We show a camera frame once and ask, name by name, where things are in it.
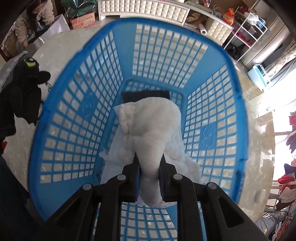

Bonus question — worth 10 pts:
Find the blue plastic basket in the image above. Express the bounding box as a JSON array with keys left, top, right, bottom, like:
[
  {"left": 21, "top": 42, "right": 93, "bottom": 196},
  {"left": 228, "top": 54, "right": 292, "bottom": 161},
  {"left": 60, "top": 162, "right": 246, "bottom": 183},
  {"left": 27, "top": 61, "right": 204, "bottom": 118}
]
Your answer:
[{"left": 29, "top": 18, "right": 253, "bottom": 240}]

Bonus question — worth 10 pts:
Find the white quilted cloth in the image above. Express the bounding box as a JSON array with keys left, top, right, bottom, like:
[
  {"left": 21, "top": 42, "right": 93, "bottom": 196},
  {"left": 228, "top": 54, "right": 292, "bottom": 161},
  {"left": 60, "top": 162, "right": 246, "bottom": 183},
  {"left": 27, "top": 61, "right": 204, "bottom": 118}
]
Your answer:
[{"left": 99, "top": 97, "right": 201, "bottom": 208}]

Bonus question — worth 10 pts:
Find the dark grey felt pad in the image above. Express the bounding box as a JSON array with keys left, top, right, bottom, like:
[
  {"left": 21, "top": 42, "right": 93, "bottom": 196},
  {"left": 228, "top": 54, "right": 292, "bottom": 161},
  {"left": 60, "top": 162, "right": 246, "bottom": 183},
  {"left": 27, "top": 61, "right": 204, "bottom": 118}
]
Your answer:
[{"left": 121, "top": 90, "right": 170, "bottom": 103}]

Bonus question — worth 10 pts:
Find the black plush toy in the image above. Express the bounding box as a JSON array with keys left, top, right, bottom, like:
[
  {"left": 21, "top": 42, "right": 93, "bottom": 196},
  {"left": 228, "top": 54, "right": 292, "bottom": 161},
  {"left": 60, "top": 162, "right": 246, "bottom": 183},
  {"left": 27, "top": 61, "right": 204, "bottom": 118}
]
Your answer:
[{"left": 1, "top": 54, "right": 51, "bottom": 154}]

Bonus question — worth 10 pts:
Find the light blue storage box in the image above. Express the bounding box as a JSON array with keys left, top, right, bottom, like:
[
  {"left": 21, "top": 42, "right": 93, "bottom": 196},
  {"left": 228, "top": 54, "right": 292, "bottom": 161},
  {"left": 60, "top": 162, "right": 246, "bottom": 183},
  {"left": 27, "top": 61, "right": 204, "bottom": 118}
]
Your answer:
[{"left": 247, "top": 64, "right": 270, "bottom": 91}]

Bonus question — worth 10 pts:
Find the paper towel roll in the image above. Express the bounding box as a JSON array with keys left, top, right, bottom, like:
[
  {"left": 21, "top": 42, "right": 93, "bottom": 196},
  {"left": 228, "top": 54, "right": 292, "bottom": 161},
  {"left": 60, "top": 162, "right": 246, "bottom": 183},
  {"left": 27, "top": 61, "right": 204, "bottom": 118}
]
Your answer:
[{"left": 198, "top": 24, "right": 207, "bottom": 36}]

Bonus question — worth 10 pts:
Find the white paper shopping bag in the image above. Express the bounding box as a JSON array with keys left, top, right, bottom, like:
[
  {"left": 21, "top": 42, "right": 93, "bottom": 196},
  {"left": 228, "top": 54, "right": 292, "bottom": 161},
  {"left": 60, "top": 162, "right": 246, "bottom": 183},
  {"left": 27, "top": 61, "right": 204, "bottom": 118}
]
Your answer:
[{"left": 28, "top": 15, "right": 70, "bottom": 52}]

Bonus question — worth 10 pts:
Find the cardboard box with print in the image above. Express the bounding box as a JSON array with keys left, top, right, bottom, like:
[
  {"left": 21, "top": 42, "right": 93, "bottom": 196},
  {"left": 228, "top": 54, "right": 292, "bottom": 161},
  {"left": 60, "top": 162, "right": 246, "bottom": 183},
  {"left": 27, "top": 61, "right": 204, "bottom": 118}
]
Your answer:
[{"left": 70, "top": 12, "right": 95, "bottom": 30}]

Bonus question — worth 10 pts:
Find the silver standing air conditioner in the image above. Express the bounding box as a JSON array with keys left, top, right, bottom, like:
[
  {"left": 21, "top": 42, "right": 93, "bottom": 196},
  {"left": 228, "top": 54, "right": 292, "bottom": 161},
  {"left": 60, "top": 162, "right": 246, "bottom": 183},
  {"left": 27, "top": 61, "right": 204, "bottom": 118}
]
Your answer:
[{"left": 241, "top": 16, "right": 290, "bottom": 69}]

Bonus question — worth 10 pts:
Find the white metal shelf rack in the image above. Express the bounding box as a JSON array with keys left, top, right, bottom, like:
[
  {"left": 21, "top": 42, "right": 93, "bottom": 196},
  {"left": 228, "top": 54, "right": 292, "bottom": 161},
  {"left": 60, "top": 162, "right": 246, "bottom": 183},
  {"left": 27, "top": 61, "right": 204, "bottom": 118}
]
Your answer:
[{"left": 222, "top": 11, "right": 268, "bottom": 61}]

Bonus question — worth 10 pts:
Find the orange bag on cabinet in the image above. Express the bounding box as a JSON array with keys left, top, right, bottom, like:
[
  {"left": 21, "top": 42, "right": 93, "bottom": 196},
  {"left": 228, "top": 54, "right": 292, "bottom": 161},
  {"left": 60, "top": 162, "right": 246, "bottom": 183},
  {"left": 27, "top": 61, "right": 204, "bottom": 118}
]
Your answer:
[{"left": 222, "top": 8, "right": 234, "bottom": 25}]

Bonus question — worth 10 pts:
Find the person in beige jacket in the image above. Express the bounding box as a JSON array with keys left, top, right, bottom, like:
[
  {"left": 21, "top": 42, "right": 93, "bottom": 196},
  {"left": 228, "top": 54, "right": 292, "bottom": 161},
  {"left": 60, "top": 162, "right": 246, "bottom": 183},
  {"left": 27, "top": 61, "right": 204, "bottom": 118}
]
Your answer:
[{"left": 1, "top": 0, "right": 55, "bottom": 58}]

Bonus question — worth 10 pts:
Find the green plastic bag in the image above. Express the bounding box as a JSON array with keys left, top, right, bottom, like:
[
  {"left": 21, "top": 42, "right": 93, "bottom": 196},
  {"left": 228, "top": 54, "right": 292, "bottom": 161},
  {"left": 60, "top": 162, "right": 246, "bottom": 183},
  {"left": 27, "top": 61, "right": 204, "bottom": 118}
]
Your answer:
[{"left": 61, "top": 0, "right": 98, "bottom": 19}]

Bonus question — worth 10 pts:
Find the white tufted TV cabinet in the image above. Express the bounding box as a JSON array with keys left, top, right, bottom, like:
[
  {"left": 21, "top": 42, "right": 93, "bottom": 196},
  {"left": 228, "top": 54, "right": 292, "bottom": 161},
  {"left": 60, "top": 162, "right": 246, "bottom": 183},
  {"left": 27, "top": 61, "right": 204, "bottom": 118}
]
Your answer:
[{"left": 98, "top": 1, "right": 233, "bottom": 46}]

